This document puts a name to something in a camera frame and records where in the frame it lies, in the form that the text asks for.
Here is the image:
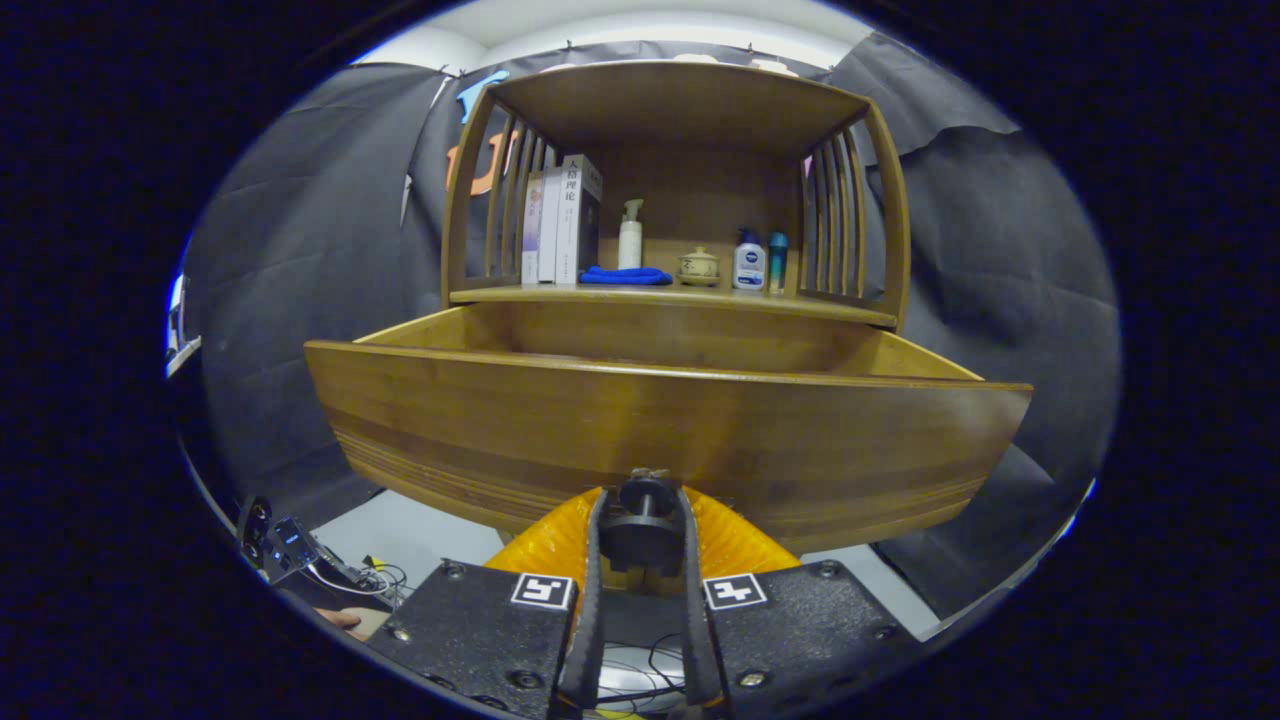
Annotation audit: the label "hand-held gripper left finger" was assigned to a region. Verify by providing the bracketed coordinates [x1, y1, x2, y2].
[365, 486, 609, 720]

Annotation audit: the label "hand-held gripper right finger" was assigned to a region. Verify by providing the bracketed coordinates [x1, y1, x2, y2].
[676, 486, 926, 717]

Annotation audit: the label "black drawer knob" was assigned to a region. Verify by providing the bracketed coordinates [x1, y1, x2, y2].
[598, 470, 689, 579]

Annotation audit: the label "wooden drawer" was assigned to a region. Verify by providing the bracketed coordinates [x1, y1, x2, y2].
[303, 300, 1034, 556]

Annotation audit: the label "wooden countertop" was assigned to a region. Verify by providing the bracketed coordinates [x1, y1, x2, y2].
[450, 280, 898, 329]

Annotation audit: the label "wooden cabinet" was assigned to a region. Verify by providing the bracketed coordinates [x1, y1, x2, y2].
[440, 60, 911, 336]

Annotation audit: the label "black electronic box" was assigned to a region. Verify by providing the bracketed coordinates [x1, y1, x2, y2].
[237, 495, 323, 586]

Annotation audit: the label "blue folded cloth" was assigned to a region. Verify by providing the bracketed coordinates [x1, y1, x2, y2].
[579, 265, 674, 287]

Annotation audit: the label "beige lidded ceramic teacup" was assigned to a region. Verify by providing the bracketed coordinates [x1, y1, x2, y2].
[676, 246, 721, 288]

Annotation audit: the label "white lotion bottle blue cap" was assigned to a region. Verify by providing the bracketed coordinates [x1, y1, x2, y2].
[732, 228, 767, 292]

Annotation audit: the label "white pump bottle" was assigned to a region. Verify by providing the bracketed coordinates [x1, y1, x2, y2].
[617, 198, 645, 271]

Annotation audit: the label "thin white book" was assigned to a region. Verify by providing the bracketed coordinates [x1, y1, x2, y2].
[538, 165, 565, 285]

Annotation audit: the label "thin pale purple book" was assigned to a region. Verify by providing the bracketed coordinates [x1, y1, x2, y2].
[521, 170, 546, 285]

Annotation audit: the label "thick grey book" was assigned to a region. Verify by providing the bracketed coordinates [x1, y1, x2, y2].
[555, 153, 604, 286]

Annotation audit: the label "tangle of black floor cables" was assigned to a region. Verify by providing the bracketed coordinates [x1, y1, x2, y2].
[600, 635, 691, 716]

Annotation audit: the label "black device cables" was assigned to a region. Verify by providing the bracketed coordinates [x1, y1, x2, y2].
[305, 555, 409, 609]

